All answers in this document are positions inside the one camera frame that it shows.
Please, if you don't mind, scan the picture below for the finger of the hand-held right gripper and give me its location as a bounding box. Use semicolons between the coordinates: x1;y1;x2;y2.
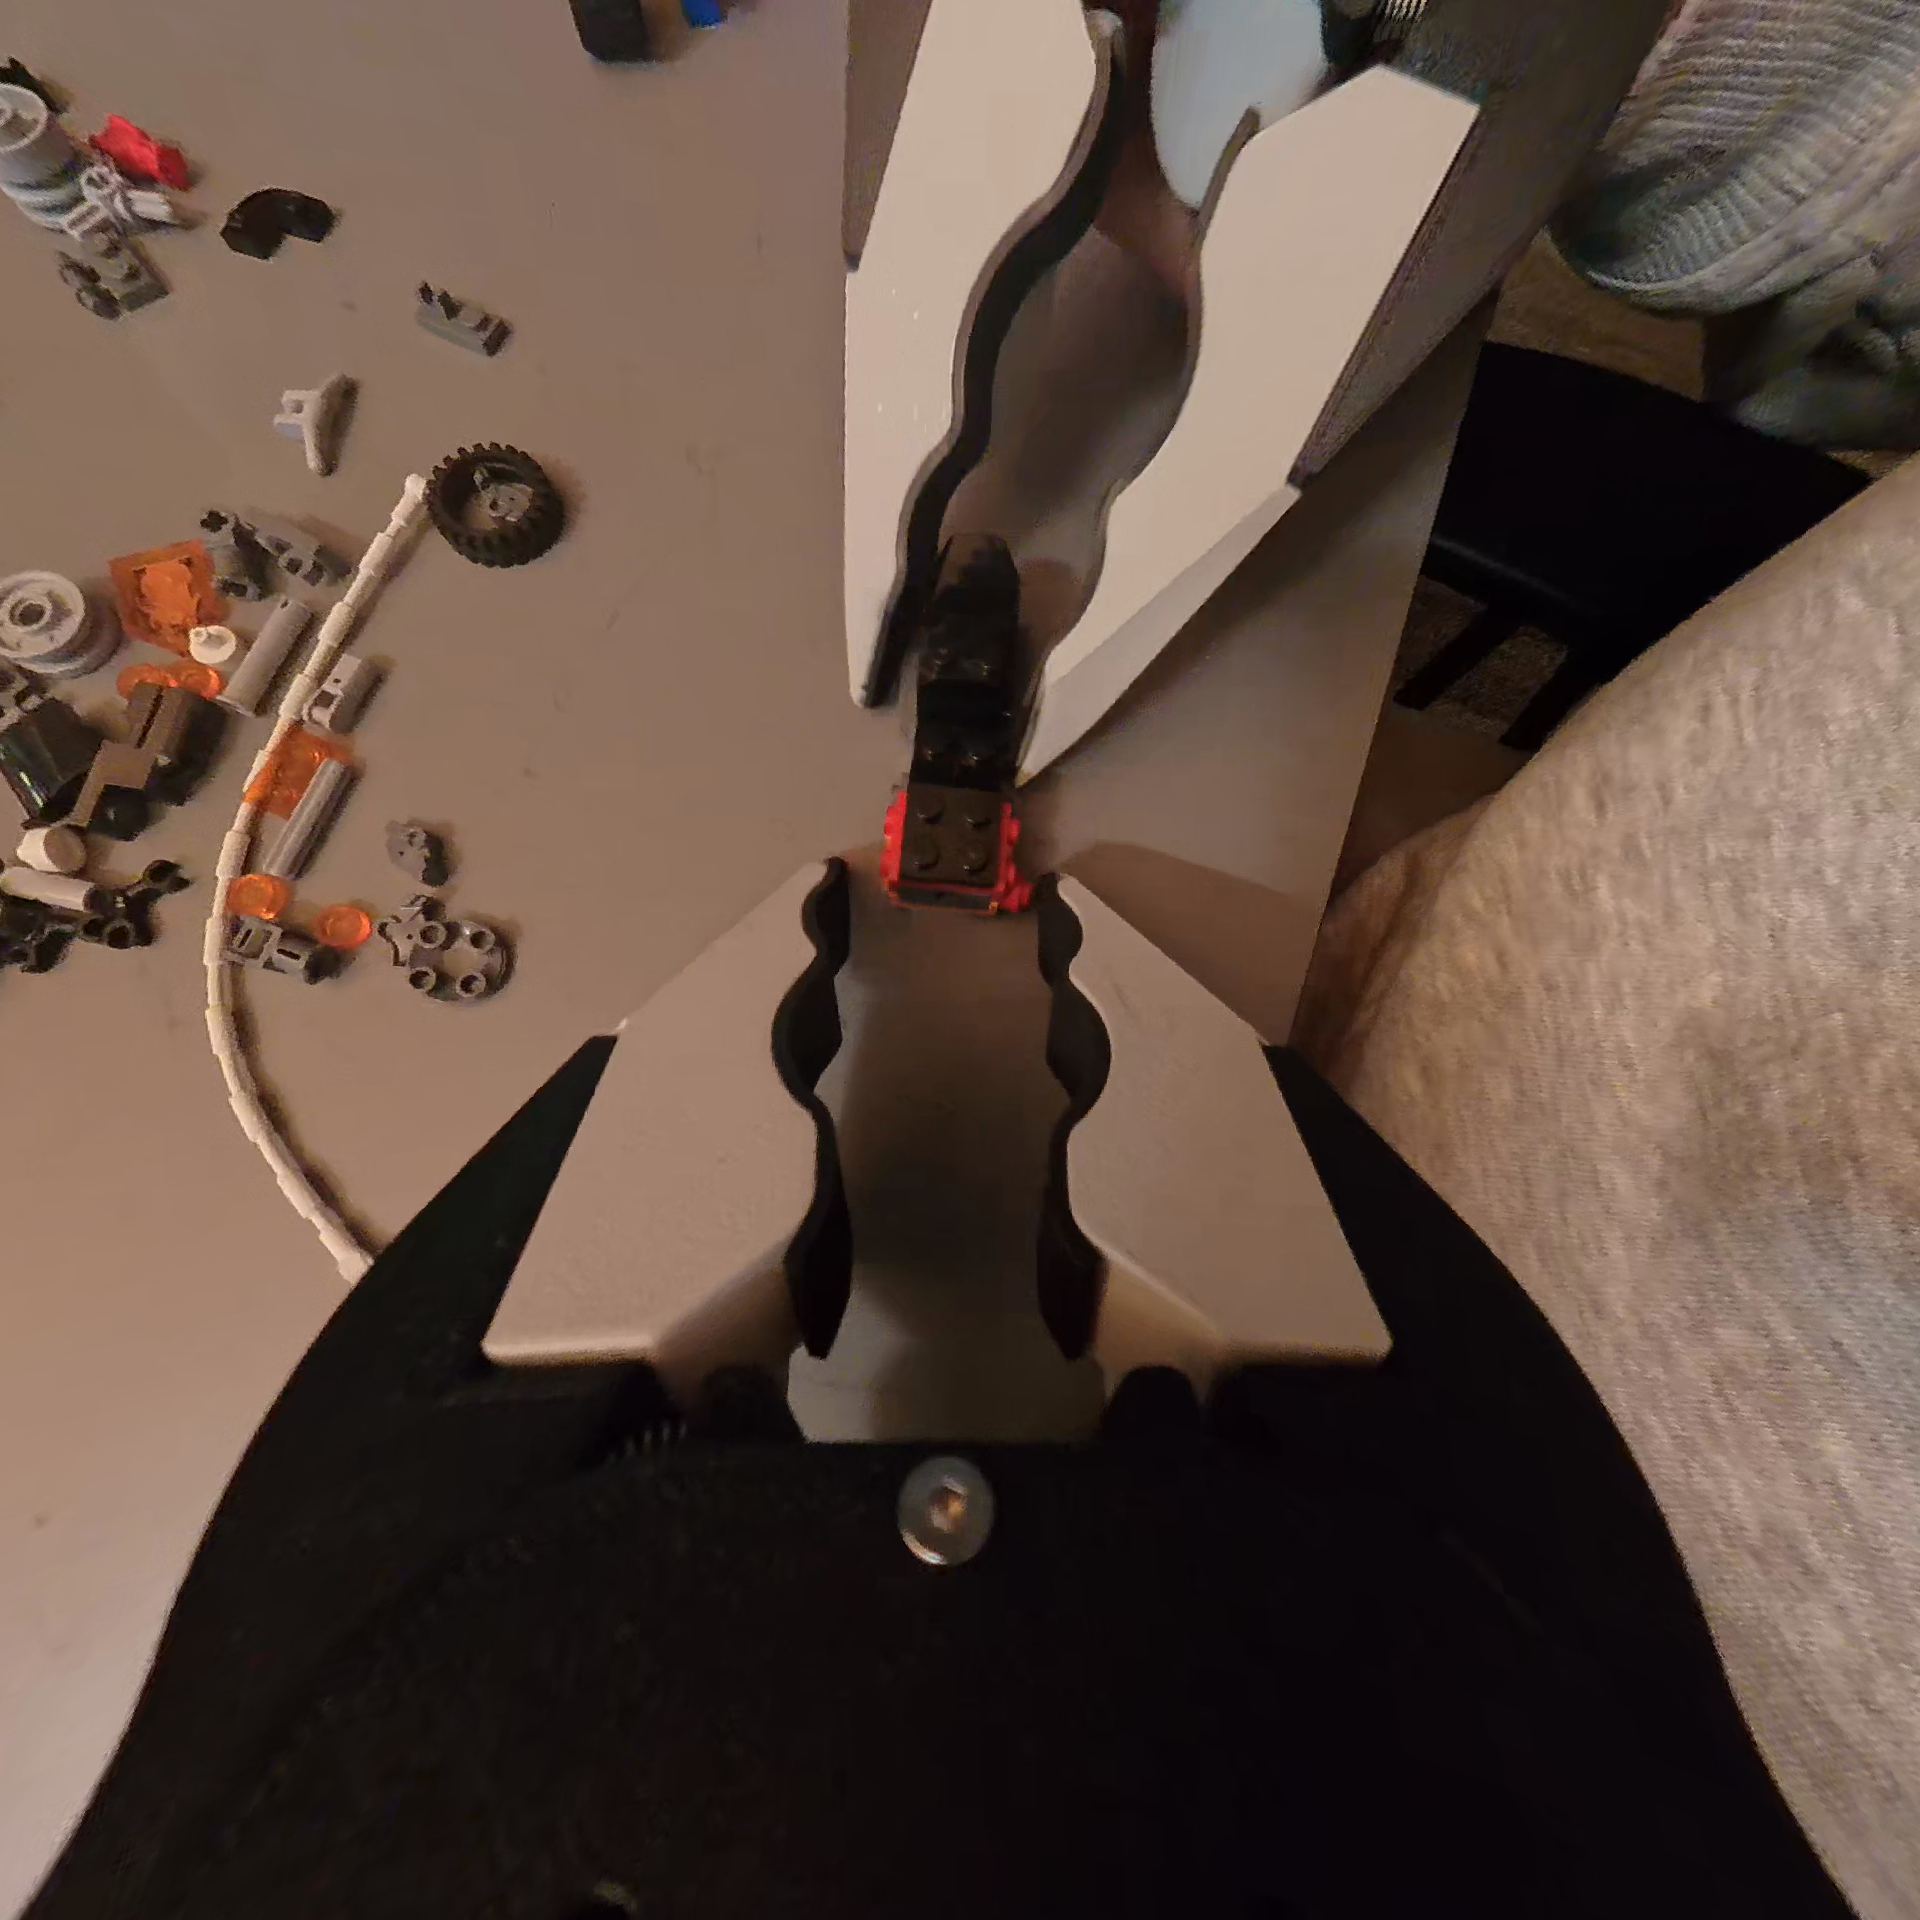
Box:
839;0;1130;713
1017;69;1504;785

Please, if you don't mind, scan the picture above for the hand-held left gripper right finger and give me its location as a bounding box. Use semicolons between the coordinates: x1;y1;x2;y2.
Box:
1032;870;1400;1403

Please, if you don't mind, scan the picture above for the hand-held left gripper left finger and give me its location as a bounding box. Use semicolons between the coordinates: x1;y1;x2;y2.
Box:
481;859;858;1403

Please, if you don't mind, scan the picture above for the black and red lego assembly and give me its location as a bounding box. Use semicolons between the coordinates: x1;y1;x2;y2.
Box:
880;533;1041;918

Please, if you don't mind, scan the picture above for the dark grey lego clip plate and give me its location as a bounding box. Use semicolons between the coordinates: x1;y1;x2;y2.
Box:
415;278;513;360

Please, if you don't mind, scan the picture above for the small black lego tyre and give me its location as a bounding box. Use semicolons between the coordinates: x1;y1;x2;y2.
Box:
423;441;563;571

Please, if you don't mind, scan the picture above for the black curved lego piece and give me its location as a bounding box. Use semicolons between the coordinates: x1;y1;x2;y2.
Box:
217;187;336;260

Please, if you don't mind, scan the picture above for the pile of loose lego pieces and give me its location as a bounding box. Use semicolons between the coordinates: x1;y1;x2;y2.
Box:
0;504;514;1005

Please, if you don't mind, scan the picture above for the red lego slope piece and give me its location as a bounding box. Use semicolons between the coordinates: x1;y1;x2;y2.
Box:
90;115;195;189

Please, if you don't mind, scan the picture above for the grey lego wheel hub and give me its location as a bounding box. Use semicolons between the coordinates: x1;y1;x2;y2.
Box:
0;82;95;229

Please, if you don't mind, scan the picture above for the black chair part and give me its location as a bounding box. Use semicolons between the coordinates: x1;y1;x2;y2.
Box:
1407;343;1871;753

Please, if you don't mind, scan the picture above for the person's beige clothed lap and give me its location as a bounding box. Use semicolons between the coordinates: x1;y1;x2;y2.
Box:
1304;458;1920;1920

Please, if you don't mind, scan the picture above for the white segmented lego hose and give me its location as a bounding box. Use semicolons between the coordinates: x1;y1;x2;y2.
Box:
199;473;430;1286

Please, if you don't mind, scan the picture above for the light grey lego bracket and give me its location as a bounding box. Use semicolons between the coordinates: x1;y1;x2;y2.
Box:
275;371;358;481

